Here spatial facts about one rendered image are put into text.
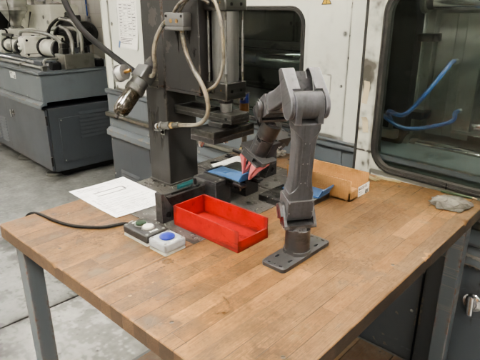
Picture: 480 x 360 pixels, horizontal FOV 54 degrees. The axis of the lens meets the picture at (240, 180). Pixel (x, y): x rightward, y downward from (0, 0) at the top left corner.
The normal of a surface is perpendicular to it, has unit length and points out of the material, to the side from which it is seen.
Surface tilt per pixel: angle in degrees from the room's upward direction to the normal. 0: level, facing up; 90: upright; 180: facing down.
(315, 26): 90
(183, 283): 0
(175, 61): 90
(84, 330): 0
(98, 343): 0
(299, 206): 97
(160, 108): 90
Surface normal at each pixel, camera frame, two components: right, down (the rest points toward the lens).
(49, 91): 0.69, 0.25
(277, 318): 0.00, -0.94
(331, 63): -0.72, 0.24
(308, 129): 0.21, 0.46
